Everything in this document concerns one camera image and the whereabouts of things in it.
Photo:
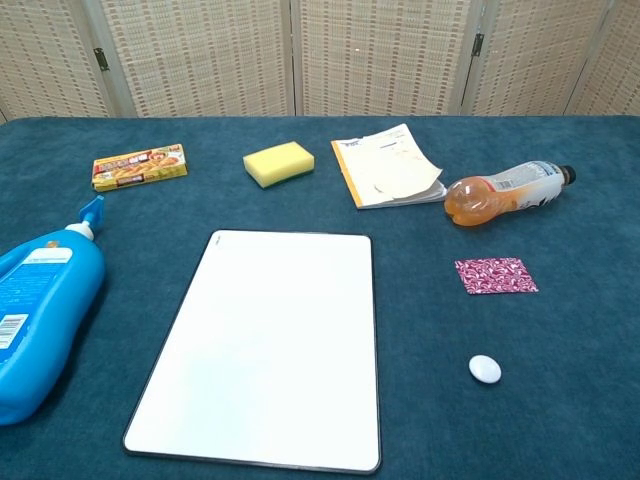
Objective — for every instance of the pink patterned card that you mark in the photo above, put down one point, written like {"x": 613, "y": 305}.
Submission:
{"x": 495, "y": 276}

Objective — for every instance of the small white round puck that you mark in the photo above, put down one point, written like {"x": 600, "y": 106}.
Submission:
{"x": 485, "y": 369}

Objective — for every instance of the yellow sponge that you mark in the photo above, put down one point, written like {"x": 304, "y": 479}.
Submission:
{"x": 277, "y": 162}

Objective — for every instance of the cream notebook with orange spine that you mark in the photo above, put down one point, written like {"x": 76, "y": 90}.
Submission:
{"x": 385, "y": 170}

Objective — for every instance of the white cutting board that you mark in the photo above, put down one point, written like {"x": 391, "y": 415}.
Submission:
{"x": 270, "y": 345}

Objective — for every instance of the orange drink plastic bottle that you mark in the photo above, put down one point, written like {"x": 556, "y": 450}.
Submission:
{"x": 500, "y": 192}

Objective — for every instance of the yellow curry box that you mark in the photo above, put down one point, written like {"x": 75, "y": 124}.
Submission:
{"x": 140, "y": 167}

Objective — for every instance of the woven folding screen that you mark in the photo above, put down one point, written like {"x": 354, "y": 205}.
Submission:
{"x": 200, "y": 55}

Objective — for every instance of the black screen hinge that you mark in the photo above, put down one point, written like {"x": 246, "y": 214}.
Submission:
{"x": 101, "y": 59}
{"x": 478, "y": 44}

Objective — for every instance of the teal tablecloth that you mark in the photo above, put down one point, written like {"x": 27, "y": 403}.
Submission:
{"x": 550, "y": 400}

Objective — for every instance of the blue detergent pump bottle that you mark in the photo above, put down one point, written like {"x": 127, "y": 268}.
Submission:
{"x": 45, "y": 310}

